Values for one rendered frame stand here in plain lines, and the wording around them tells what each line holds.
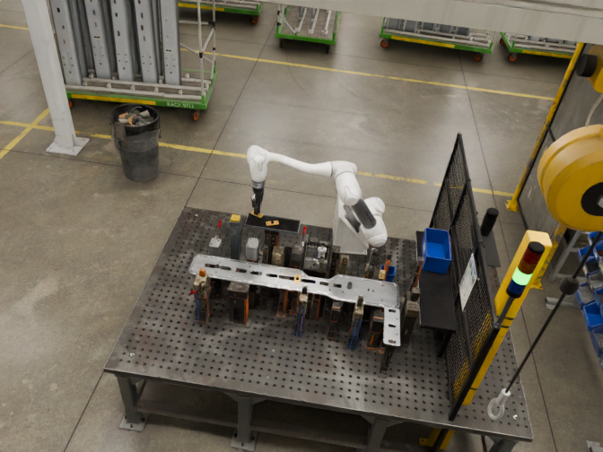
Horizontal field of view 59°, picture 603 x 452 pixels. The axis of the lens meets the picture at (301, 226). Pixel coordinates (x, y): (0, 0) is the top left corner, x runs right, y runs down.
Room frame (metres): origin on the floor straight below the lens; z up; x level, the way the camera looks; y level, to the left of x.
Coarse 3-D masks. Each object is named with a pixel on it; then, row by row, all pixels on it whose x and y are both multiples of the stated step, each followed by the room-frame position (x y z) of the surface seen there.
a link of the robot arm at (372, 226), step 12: (336, 180) 2.81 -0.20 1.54; (348, 180) 2.77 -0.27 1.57; (348, 192) 2.70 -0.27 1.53; (360, 192) 2.76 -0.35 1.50; (348, 204) 2.69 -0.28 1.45; (360, 204) 2.80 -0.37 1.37; (360, 216) 2.84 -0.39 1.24; (372, 216) 2.91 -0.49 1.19; (372, 228) 2.91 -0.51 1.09; (384, 228) 2.97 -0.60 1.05; (372, 240) 2.88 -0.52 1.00; (384, 240) 2.90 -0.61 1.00
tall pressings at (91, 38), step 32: (64, 0) 6.11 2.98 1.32; (96, 0) 6.36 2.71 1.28; (128, 0) 6.62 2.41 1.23; (160, 0) 6.43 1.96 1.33; (64, 32) 6.07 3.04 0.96; (96, 32) 6.33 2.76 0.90; (128, 32) 6.39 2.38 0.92; (64, 64) 6.04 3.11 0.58; (96, 64) 6.30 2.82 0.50; (128, 64) 6.32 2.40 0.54; (160, 64) 6.61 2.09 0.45
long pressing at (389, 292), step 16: (208, 256) 2.53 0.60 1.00; (192, 272) 2.38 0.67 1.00; (208, 272) 2.39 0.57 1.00; (224, 272) 2.41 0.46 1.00; (272, 272) 2.46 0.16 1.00; (288, 272) 2.47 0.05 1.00; (288, 288) 2.33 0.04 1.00; (320, 288) 2.36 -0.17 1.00; (336, 288) 2.37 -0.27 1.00; (352, 288) 2.39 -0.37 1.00; (368, 288) 2.40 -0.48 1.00; (384, 288) 2.42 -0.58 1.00; (368, 304) 2.27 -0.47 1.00; (384, 304) 2.28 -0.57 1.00
